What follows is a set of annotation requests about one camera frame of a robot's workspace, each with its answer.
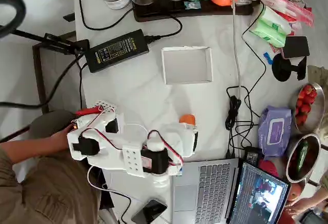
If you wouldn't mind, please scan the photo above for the green cucumber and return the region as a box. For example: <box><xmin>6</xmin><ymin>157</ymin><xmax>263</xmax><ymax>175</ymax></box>
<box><xmin>296</xmin><ymin>139</ymin><xmax>310</xmax><ymax>180</ymax></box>

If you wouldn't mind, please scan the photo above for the silver laptop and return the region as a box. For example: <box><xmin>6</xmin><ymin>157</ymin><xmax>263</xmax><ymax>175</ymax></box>
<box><xmin>171</xmin><ymin>157</ymin><xmax>292</xmax><ymax>224</ymax></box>

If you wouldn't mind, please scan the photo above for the person's left forearm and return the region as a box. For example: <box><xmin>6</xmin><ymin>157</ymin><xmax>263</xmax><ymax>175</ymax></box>
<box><xmin>0</xmin><ymin>137</ymin><xmax>56</xmax><ymax>165</ymax></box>

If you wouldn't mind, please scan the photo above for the olive shirt torso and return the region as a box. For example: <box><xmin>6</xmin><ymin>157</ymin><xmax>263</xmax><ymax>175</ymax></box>
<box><xmin>0</xmin><ymin>141</ymin><xmax>103</xmax><ymax>224</ymax></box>

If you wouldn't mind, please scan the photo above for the bystander forearm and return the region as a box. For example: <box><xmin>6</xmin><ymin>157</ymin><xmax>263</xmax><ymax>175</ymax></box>
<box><xmin>306</xmin><ymin>187</ymin><xmax>328</xmax><ymax>210</ymax></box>

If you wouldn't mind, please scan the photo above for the olive cloth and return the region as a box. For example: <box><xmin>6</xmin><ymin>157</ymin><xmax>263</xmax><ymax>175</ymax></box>
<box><xmin>307</xmin><ymin>65</ymin><xmax>328</xmax><ymax>84</ymax></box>

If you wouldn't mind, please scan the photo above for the black laptop charger brick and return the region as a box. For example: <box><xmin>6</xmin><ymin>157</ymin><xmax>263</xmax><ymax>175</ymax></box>
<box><xmin>242</xmin><ymin>146</ymin><xmax>264</xmax><ymax>167</ymax></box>

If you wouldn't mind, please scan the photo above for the black bundled cable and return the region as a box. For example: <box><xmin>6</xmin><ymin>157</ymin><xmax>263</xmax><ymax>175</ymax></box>
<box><xmin>225</xmin><ymin>94</ymin><xmax>243</xmax><ymax>132</ymax></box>

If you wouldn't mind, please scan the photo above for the blue plastic bag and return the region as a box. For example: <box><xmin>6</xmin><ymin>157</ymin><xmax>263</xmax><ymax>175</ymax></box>
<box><xmin>257</xmin><ymin>105</ymin><xmax>293</xmax><ymax>159</ymax></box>

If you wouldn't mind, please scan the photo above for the small teal packet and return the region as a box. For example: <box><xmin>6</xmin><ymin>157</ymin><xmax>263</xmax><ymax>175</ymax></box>
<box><xmin>182</xmin><ymin>1</ymin><xmax>202</xmax><ymax>10</ymax></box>

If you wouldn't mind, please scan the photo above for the black smartphone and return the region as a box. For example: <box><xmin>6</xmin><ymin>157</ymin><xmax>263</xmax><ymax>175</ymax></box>
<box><xmin>131</xmin><ymin>199</ymin><xmax>169</xmax><ymax>224</ymax></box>

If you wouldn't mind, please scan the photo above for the pink white package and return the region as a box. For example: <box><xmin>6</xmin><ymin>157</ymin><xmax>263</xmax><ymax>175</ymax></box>
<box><xmin>259</xmin><ymin>0</ymin><xmax>315</xmax><ymax>28</ymax></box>

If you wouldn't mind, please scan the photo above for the person's left hand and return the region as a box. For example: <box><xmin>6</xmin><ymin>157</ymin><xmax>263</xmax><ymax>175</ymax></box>
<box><xmin>50</xmin><ymin>125</ymin><xmax>76</xmax><ymax>155</ymax></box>

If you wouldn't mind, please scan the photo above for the small blue clip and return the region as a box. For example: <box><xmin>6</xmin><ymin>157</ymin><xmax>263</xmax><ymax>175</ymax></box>
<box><xmin>263</xmin><ymin>52</ymin><xmax>274</xmax><ymax>66</ymax></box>

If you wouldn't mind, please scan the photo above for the dark round stool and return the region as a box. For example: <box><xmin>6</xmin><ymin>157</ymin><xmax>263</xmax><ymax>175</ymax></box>
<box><xmin>27</xmin><ymin>109</ymin><xmax>78</xmax><ymax>139</ymax></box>

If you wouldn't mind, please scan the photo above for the black clamp mount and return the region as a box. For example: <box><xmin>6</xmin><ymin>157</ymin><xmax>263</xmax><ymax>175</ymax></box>
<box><xmin>15</xmin><ymin>28</ymin><xmax>90</xmax><ymax>56</ymax></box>

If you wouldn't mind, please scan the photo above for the black round-base stand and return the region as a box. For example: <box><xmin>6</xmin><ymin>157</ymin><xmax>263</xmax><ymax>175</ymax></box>
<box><xmin>271</xmin><ymin>53</ymin><xmax>308</xmax><ymax>82</ymax></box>

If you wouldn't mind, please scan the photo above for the white perforated plate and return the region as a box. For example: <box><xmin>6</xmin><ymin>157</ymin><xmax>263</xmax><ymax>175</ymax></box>
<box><xmin>93</xmin><ymin>100</ymin><xmax>116</xmax><ymax>113</ymax></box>

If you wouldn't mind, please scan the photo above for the thin black cable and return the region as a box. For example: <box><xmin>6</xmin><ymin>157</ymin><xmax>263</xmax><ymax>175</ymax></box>
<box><xmin>104</xmin><ymin>188</ymin><xmax>133</xmax><ymax>224</ymax></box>
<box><xmin>240</xmin><ymin>0</ymin><xmax>267</xmax><ymax>118</ymax></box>
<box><xmin>78</xmin><ymin>0</ymin><xmax>135</xmax><ymax>31</ymax></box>

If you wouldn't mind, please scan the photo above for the white cardboard box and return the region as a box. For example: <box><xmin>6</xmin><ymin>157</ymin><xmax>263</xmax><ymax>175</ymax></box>
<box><xmin>160</xmin><ymin>45</ymin><xmax>214</xmax><ymax>85</ymax></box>

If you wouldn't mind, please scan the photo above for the black rectangular device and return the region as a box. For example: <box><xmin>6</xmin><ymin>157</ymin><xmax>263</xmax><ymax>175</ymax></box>
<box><xmin>281</xmin><ymin>35</ymin><xmax>310</xmax><ymax>59</ymax></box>

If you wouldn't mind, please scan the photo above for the steel bowl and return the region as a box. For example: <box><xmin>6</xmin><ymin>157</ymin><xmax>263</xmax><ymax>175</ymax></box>
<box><xmin>291</xmin><ymin>82</ymin><xmax>326</xmax><ymax>134</ymax></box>

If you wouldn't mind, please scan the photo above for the reddish apple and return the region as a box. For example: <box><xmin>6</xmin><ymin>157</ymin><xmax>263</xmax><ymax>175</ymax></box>
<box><xmin>286</xmin><ymin>182</ymin><xmax>302</xmax><ymax>202</ymax></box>

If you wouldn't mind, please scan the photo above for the black charger cable tangle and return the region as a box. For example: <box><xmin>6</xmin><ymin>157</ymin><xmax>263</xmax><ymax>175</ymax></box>
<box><xmin>224</xmin><ymin>121</ymin><xmax>259</xmax><ymax>160</ymax></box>

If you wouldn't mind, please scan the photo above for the red strawberries heap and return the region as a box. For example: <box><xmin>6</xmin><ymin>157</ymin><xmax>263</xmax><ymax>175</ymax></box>
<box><xmin>295</xmin><ymin>84</ymin><xmax>318</xmax><ymax>127</ymax></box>

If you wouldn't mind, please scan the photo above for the dark tea tray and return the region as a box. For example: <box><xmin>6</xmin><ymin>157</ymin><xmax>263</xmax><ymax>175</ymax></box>
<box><xmin>133</xmin><ymin>0</ymin><xmax>254</xmax><ymax>23</ymax></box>

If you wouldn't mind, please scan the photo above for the green white tissue pack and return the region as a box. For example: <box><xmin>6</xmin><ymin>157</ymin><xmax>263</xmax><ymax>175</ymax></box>
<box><xmin>258</xmin><ymin>4</ymin><xmax>293</xmax><ymax>35</ymax></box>
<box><xmin>249</xmin><ymin>18</ymin><xmax>286</xmax><ymax>48</ymax></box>

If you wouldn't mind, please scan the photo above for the black adapter output cable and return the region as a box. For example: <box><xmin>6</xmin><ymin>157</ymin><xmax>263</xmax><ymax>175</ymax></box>
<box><xmin>143</xmin><ymin>13</ymin><xmax>183</xmax><ymax>43</ymax></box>

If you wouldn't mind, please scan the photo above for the bystander hand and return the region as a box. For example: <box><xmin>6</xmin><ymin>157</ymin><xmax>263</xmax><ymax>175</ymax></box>
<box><xmin>285</xmin><ymin>199</ymin><xmax>314</xmax><ymax>216</ymax></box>

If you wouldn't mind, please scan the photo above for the dark wooden frame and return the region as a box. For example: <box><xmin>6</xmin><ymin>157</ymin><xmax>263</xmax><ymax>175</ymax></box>
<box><xmin>32</xmin><ymin>31</ymin><xmax>77</xmax><ymax>115</ymax></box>

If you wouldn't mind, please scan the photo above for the white cable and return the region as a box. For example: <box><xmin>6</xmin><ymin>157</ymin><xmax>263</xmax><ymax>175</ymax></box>
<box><xmin>87</xmin><ymin>164</ymin><xmax>110</xmax><ymax>192</ymax></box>
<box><xmin>125</xmin><ymin>123</ymin><xmax>150</xmax><ymax>139</ymax></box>
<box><xmin>227</xmin><ymin>0</ymin><xmax>243</xmax><ymax>99</ymax></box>

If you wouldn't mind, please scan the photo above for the black power adapter brick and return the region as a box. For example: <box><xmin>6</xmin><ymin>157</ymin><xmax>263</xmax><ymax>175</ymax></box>
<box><xmin>84</xmin><ymin>29</ymin><xmax>150</xmax><ymax>74</ymax></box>

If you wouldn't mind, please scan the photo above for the steel pot with handle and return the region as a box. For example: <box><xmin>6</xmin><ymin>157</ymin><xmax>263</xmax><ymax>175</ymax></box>
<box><xmin>285</xmin><ymin>132</ymin><xmax>328</xmax><ymax>191</ymax></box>

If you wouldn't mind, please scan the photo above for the red knitted ball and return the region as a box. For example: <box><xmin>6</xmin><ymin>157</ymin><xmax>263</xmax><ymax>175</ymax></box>
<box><xmin>258</xmin><ymin>158</ymin><xmax>280</xmax><ymax>178</ymax></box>

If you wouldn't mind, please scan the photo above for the thick black mains cable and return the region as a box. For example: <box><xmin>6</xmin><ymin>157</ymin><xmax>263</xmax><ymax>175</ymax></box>
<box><xmin>0</xmin><ymin>54</ymin><xmax>89</xmax><ymax>110</ymax></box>

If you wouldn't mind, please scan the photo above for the black gooseneck hose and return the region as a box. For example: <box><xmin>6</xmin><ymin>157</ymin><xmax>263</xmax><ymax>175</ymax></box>
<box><xmin>0</xmin><ymin>0</ymin><xmax>27</xmax><ymax>39</ymax></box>

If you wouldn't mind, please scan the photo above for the orange fruit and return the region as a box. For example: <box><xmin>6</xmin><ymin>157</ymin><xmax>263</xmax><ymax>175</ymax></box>
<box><xmin>178</xmin><ymin>114</ymin><xmax>197</xmax><ymax>126</ymax></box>

